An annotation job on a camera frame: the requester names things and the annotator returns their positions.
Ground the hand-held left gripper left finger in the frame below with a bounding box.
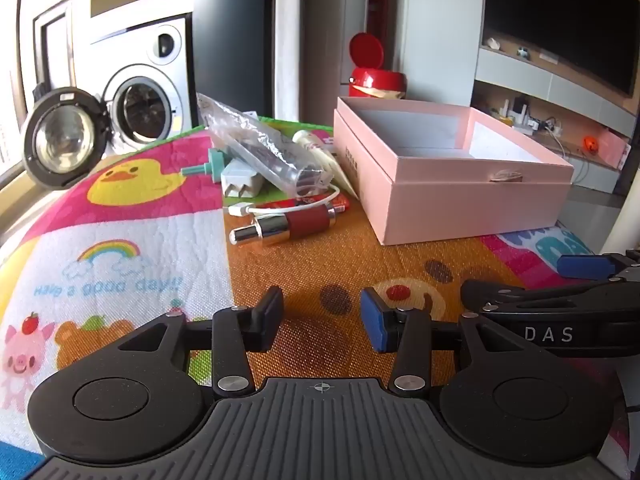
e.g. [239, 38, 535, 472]
[116, 286, 286, 397]

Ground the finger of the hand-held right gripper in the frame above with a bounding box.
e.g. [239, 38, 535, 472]
[460, 279, 640, 361]
[556, 251, 640, 282]

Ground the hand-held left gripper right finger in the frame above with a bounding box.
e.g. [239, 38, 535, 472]
[360, 287, 536, 397]

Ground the red and silver bottle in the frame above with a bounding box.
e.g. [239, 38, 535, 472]
[229, 204, 341, 247]

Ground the pink cardboard box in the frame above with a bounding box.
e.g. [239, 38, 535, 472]
[332, 96, 575, 246]

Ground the cream tube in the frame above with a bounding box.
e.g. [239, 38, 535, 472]
[291, 129, 358, 198]

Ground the clear plastic bag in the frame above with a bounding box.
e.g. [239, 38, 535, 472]
[196, 92, 335, 198]

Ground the red lighter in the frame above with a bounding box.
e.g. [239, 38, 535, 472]
[259, 194, 351, 216]

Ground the small pink box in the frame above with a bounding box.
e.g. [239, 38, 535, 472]
[597, 130, 632, 170]

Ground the colourful printed mat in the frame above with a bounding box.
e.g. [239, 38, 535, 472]
[0, 115, 640, 461]

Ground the white power strip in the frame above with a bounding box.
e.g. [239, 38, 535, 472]
[499, 97, 548, 134]

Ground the teal plastic tool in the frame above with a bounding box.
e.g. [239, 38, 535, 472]
[181, 149, 230, 183]

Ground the television cabinet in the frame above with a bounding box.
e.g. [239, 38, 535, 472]
[472, 30, 640, 196]

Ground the red bin with lid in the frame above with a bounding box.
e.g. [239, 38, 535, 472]
[348, 32, 407, 101]

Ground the black television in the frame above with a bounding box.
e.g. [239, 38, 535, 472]
[482, 0, 640, 97]

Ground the white washing machine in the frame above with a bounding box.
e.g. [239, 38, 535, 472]
[20, 12, 196, 191]

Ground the tall grey cabinet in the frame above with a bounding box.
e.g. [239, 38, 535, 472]
[192, 0, 277, 117]

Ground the white adapter with cable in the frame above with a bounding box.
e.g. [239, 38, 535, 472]
[223, 185, 342, 219]

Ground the white wall charger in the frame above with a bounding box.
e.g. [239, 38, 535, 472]
[220, 160, 273, 200]

